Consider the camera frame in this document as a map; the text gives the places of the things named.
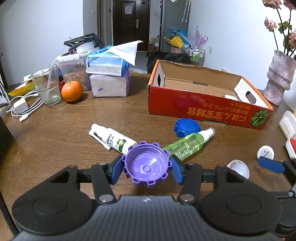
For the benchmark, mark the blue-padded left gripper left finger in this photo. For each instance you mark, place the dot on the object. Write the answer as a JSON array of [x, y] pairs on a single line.
[[103, 176]]

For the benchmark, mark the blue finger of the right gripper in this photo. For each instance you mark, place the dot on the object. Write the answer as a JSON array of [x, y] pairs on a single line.
[[271, 165]]

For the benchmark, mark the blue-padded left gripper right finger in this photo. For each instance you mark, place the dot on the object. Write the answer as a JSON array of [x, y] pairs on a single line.
[[190, 177]]

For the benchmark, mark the green spray bottle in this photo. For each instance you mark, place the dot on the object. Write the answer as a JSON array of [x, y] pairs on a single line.
[[190, 144]]

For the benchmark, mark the white plastic lid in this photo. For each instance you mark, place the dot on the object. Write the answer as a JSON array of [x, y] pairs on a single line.
[[240, 167]]

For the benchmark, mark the purple plastic lid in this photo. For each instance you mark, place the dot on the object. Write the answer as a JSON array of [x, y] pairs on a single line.
[[146, 164]]

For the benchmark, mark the red white lint brush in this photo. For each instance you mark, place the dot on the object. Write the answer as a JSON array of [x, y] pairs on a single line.
[[291, 148]]

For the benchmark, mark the small white round jar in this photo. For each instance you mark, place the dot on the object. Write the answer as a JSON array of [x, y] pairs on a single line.
[[266, 152]]

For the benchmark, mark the white spray bottle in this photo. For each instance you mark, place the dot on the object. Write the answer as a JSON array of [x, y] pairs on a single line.
[[112, 139]]

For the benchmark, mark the blue plastic lid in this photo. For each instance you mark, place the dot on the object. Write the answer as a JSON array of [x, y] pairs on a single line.
[[186, 126]]

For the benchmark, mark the red cardboard box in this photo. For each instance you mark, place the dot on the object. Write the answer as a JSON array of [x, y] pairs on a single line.
[[189, 91]]

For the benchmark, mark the purple tissue pack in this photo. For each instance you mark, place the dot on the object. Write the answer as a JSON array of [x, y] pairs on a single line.
[[110, 86]]

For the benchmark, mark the orange fruit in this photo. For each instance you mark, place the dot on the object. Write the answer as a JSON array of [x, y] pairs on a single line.
[[71, 91]]

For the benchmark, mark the pink textured vase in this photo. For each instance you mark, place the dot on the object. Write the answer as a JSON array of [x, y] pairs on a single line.
[[280, 76]]

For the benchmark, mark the clear glass with straw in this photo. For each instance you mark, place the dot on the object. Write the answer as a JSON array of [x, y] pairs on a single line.
[[46, 83]]

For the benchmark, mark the clear food container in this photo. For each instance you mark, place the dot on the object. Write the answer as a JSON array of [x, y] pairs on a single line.
[[73, 67]]

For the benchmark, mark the blue tissue pack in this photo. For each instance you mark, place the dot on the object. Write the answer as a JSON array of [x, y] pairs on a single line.
[[112, 60]]

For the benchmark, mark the yellow snack bag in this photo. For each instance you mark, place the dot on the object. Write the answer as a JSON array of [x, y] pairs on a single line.
[[23, 89]]

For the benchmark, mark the black bag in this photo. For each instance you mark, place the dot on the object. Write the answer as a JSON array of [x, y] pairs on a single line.
[[173, 57]]

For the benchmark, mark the dark wooden door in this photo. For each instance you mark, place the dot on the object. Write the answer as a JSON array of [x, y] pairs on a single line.
[[131, 22]]

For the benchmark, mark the dried pink flowers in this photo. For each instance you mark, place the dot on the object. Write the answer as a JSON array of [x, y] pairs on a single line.
[[285, 28]]

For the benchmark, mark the grey refrigerator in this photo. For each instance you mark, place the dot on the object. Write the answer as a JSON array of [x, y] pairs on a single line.
[[171, 17]]

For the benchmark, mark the white charger with cable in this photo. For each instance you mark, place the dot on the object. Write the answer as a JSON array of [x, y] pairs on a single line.
[[19, 108]]

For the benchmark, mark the metal wire cart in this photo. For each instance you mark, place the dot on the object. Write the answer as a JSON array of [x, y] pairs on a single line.
[[197, 56]]

